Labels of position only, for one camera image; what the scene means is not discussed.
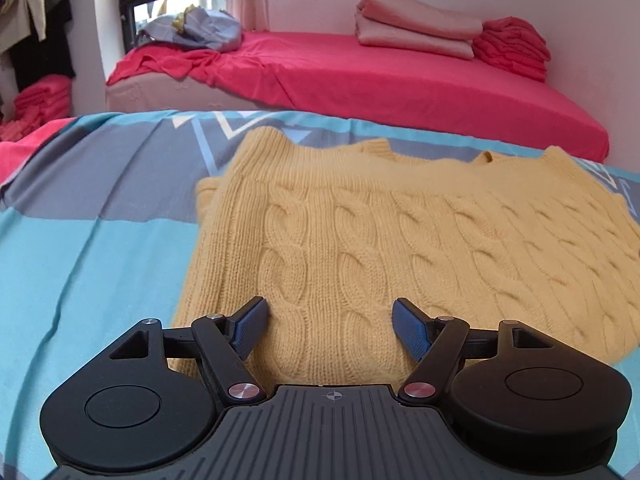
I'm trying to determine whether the red sheeted mattress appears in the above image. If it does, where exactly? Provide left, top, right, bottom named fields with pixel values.
left=105, top=32, right=610, bottom=162

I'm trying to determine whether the blue grey crumpled cloth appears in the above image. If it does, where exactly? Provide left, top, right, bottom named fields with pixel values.
left=136, top=6, right=243, bottom=52

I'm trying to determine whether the red towels pile on floor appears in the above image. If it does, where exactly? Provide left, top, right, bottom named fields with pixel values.
left=1, top=75, right=72, bottom=142

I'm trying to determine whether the tan cable-knit cardigan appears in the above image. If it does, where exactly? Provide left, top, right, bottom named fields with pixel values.
left=174, top=127, right=639, bottom=387

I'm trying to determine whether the upper pink folded blanket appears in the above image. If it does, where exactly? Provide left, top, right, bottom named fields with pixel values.
left=357, top=0, right=483, bottom=40

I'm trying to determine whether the lower pink folded blanket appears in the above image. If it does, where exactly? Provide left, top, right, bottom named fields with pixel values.
left=355, top=13, right=474, bottom=60

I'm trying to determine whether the pink folded blanket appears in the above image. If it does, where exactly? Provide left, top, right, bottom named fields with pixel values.
left=357, top=0, right=483, bottom=40
left=355, top=13, right=474, bottom=60

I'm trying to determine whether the red folded blanket stack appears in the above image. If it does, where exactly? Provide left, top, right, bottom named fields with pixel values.
left=472, top=16, right=551, bottom=82

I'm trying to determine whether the blue grey patterned bedsheet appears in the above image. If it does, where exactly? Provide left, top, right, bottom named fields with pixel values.
left=0, top=108, right=640, bottom=476

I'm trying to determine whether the hanging clothes rack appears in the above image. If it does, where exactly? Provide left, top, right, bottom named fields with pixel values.
left=1, top=0, right=76, bottom=91

